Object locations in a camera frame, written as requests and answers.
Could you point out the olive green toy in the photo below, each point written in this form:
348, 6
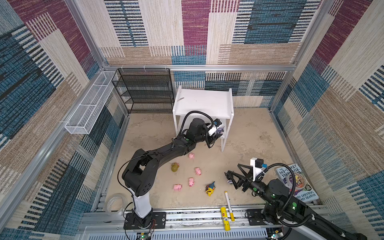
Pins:
174, 167

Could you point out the white two-tier shelf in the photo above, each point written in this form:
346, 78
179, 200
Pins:
216, 104

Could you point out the clear tape roll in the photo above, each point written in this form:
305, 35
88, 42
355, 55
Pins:
116, 205

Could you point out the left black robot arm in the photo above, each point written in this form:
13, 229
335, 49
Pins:
140, 172

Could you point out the yellow blue figure toy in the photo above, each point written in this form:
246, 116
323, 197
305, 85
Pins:
210, 189

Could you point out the pink pig toy left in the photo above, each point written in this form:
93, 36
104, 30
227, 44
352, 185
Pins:
177, 187

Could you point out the yellow glue stick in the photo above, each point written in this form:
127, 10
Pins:
225, 219

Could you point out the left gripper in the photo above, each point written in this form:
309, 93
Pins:
211, 139

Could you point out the purple-eared black figure toy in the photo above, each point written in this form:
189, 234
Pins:
220, 130

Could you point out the white yellow marker pen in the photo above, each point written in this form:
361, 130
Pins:
229, 206

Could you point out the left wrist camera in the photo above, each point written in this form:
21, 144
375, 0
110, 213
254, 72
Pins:
216, 125

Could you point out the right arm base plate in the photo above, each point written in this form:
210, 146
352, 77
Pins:
255, 217

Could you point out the pink pig toy middle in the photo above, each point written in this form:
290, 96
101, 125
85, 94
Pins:
198, 171

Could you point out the black wire mesh rack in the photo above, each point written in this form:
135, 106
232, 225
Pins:
145, 90

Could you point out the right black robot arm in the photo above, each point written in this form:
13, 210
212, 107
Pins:
285, 209

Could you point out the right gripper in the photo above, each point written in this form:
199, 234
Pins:
247, 181

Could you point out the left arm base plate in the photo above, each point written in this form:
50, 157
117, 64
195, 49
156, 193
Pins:
154, 220

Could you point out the pink pig toy lower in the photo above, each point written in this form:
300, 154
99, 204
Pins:
191, 182

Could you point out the round sticker tape roll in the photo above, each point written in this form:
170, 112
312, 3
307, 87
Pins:
301, 182

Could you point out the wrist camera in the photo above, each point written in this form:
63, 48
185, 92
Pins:
216, 125
259, 168

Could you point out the white wire mesh basket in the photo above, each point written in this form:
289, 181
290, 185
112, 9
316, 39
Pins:
87, 112

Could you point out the treehouse book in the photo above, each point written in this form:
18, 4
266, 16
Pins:
308, 194

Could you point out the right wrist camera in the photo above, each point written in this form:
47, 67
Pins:
259, 168

